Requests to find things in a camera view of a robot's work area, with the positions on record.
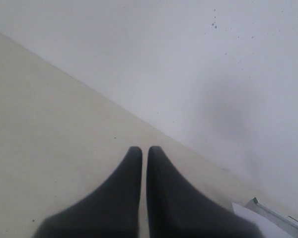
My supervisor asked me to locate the grey paper cutter base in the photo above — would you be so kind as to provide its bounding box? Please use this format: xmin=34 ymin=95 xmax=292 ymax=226
xmin=244 ymin=197 xmax=298 ymax=238

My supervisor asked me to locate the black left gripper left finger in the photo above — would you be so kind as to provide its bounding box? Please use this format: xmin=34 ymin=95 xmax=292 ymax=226
xmin=33 ymin=146 xmax=142 ymax=238

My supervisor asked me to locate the white paper sheet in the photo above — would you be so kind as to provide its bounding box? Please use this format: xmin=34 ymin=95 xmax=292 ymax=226
xmin=232 ymin=203 xmax=298 ymax=238

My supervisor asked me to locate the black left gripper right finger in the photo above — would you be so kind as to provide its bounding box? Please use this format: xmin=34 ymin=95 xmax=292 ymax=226
xmin=146 ymin=146 xmax=262 ymax=238

